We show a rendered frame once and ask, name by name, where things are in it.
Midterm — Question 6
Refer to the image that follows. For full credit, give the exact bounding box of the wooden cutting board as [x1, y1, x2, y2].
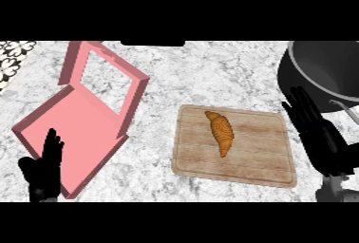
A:
[171, 104, 298, 189]

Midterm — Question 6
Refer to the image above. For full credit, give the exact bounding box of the dark grey pot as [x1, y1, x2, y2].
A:
[276, 41, 359, 125]

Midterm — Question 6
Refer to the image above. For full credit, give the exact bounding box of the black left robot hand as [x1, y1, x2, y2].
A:
[16, 127, 66, 202]

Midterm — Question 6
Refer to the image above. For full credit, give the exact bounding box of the brown croissant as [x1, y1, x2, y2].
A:
[204, 110, 235, 159]

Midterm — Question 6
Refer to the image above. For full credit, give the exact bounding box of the open pink box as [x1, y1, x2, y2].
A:
[11, 41, 152, 200]

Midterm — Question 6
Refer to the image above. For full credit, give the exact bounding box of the black and white patterned cloth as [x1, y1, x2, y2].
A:
[0, 41, 38, 93]

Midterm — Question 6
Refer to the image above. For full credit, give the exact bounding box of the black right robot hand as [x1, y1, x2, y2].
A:
[280, 85, 356, 178]

